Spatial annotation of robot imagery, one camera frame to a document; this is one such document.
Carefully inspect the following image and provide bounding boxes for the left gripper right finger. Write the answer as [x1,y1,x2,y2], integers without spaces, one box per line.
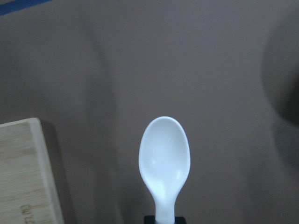
[175,217,186,224]

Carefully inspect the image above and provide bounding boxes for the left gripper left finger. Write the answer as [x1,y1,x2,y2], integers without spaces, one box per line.
[143,216,156,224]

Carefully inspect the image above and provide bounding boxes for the white plastic spoon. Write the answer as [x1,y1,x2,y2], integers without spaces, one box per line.
[138,116,191,224]

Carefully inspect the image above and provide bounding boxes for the wooden cutting board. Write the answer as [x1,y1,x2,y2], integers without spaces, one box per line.
[0,118,64,224]

